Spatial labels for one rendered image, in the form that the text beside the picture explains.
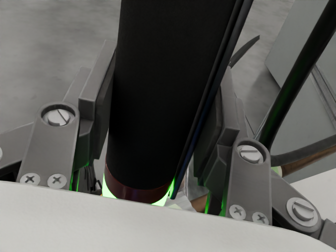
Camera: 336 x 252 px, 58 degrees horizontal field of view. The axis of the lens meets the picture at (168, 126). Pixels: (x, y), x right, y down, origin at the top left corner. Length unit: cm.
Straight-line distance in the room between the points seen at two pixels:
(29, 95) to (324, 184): 224
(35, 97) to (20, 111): 18
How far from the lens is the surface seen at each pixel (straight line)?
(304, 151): 30
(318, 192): 59
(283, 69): 324
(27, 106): 245
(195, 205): 23
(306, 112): 149
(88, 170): 58
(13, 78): 273
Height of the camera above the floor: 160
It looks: 42 degrees down
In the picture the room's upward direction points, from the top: 16 degrees clockwise
